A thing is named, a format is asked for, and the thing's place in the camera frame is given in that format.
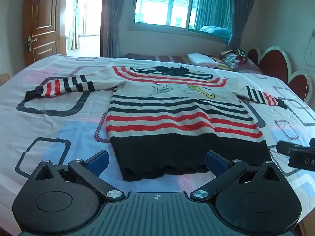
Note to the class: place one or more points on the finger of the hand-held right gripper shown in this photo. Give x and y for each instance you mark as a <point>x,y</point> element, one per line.
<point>285,147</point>

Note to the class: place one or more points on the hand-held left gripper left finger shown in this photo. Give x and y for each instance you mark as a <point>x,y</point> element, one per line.
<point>99,162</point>

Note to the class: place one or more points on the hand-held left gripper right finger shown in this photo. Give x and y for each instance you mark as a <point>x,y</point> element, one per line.
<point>216,163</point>

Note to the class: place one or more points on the striped knit sweater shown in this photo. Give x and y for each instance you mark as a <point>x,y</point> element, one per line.
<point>177,118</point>

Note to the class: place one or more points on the bed with patterned sheet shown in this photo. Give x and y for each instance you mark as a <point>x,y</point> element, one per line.
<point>49,127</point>

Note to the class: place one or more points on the red scalloped headboard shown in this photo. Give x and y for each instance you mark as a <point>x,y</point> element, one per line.
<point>275,62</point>

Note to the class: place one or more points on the colourful plaid bag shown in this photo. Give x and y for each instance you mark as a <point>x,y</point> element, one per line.
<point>232,57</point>

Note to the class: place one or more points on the folded white towel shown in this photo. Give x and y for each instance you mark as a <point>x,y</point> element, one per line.
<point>199,58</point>

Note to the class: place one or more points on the dark red striped mattress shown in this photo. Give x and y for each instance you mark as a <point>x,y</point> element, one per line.
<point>160,57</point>

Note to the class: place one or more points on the wooden chair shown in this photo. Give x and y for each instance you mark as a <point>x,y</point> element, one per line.
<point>3,78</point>

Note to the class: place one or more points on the blue blanket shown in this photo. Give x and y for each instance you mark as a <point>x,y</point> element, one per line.
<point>216,31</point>

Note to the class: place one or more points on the grey curtain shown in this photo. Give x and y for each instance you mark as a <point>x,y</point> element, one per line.
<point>115,19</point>
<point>242,14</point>

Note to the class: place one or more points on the white sheer curtain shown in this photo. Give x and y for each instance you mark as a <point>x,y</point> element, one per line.
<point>74,17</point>

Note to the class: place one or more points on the brown wooden door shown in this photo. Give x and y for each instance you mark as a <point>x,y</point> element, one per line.
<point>44,19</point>

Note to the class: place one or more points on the sliding glass window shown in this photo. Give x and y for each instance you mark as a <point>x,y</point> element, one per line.
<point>167,2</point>

